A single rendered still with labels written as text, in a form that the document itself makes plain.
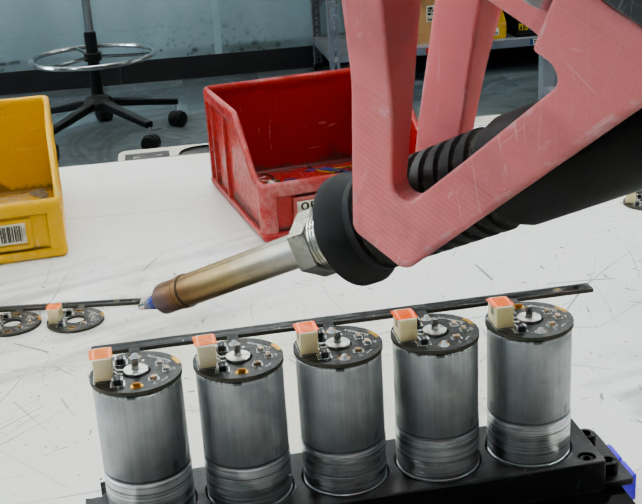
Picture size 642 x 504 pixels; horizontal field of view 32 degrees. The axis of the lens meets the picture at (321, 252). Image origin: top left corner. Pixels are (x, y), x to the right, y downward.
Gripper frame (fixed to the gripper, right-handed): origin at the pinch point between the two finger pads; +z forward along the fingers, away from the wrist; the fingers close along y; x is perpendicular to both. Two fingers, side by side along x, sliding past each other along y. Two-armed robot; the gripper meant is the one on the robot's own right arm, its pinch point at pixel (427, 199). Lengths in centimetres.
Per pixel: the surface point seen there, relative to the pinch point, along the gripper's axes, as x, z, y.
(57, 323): -15.2, 23.0, -10.7
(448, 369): 1.2, 7.4, -5.5
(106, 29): -247, 218, -307
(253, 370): -2.6, 8.8, -2.0
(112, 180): -27.0, 30.1, -28.1
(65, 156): -181, 206, -220
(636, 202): -1.0, 14.8, -36.3
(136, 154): -31, 33, -35
